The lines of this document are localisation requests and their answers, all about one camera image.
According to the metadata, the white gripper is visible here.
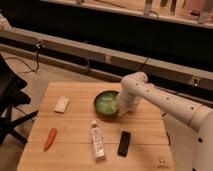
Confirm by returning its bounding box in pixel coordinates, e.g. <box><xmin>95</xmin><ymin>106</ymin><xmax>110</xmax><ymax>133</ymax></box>
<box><xmin>116</xmin><ymin>89</ymin><xmax>138</xmax><ymax>116</ymax></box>

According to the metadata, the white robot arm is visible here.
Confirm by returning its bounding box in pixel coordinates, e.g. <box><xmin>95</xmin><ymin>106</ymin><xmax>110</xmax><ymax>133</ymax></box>
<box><xmin>116</xmin><ymin>72</ymin><xmax>213</xmax><ymax>171</ymax></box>

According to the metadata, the orange carrot toy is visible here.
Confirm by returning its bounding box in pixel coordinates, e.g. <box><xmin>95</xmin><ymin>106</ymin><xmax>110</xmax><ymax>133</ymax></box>
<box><xmin>44</xmin><ymin>128</ymin><xmax>57</xmax><ymax>151</ymax></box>

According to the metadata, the green ceramic bowl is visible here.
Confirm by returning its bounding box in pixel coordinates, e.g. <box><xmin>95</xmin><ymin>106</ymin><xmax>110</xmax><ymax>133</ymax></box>
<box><xmin>94</xmin><ymin>90</ymin><xmax>118</xmax><ymax>116</ymax></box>

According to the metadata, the black rectangular phone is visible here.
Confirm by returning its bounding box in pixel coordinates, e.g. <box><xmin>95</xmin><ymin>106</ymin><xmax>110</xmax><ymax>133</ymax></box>
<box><xmin>117</xmin><ymin>131</ymin><xmax>131</xmax><ymax>157</ymax></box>

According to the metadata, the black cable on floor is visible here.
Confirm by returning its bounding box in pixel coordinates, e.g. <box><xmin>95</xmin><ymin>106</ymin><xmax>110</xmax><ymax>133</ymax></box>
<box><xmin>3</xmin><ymin>41</ymin><xmax>42</xmax><ymax>75</ymax></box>

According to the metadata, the clear plastic bottle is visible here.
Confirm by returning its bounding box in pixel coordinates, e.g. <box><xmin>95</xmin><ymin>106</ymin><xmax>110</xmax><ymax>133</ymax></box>
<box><xmin>91</xmin><ymin>120</ymin><xmax>106</xmax><ymax>160</ymax></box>

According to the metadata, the black office chair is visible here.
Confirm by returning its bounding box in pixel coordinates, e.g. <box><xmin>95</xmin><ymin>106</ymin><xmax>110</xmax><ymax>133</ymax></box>
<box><xmin>0</xmin><ymin>54</ymin><xmax>37</xmax><ymax>145</ymax></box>

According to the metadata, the white rectangular block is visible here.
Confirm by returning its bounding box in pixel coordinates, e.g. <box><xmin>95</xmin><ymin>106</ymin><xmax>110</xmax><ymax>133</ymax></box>
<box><xmin>54</xmin><ymin>97</ymin><xmax>69</xmax><ymax>113</ymax></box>

